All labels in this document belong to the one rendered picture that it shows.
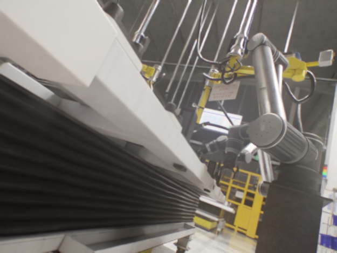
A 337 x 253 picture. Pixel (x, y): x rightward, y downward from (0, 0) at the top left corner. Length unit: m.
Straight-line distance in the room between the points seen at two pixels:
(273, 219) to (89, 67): 1.16
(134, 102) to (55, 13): 0.17
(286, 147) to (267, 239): 0.48
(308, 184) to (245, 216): 10.13
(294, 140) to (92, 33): 1.08
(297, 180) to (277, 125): 0.35
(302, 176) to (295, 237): 0.31
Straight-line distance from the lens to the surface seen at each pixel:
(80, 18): 0.27
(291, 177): 1.33
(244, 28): 2.51
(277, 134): 1.11
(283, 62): 1.94
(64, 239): 0.83
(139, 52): 0.37
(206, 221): 6.60
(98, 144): 0.79
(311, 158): 1.37
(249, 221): 11.39
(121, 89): 0.33
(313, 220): 1.27
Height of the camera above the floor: 0.67
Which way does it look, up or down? 16 degrees up
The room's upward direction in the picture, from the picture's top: 21 degrees clockwise
